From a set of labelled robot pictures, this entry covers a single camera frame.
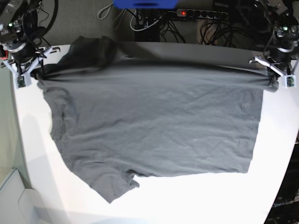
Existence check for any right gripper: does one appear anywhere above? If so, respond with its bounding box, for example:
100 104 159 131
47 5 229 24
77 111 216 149
10 46 44 67

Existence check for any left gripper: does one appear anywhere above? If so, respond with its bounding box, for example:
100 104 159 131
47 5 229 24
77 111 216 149
263 49 297 75

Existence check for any grey t-shirt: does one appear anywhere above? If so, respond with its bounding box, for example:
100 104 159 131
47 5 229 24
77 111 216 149
35 37 278 203

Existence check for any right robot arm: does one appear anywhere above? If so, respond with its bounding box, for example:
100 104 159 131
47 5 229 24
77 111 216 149
0 0 59 76

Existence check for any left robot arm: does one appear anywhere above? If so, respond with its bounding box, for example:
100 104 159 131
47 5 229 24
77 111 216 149
256 0 299 76

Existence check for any blue box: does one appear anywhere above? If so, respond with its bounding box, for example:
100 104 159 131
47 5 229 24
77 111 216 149
113 0 178 9

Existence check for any grey bin at table corner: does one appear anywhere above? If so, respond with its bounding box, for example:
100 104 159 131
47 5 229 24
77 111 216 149
0 169 52 224

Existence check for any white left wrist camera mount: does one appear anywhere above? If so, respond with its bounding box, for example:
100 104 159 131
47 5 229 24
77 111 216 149
249 56 299 88

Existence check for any black power strip red switch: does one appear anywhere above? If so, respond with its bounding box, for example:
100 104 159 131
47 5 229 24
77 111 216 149
176 8 228 21

